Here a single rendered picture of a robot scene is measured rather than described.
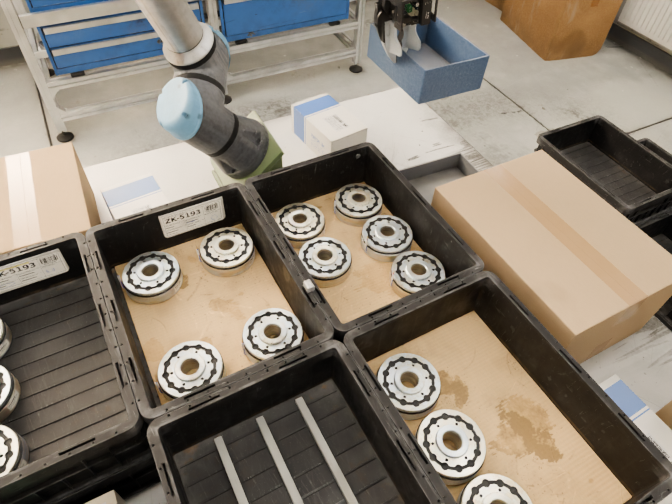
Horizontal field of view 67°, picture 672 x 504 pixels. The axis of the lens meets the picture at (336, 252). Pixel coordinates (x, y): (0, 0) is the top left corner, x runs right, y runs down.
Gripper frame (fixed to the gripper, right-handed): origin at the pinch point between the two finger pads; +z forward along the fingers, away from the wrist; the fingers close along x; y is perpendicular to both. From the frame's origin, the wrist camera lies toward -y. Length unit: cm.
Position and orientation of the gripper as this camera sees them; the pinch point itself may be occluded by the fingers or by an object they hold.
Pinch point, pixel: (395, 53)
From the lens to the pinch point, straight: 106.0
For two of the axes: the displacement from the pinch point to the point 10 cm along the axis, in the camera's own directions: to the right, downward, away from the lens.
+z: 0.5, 6.2, 7.8
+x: 9.0, -3.7, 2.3
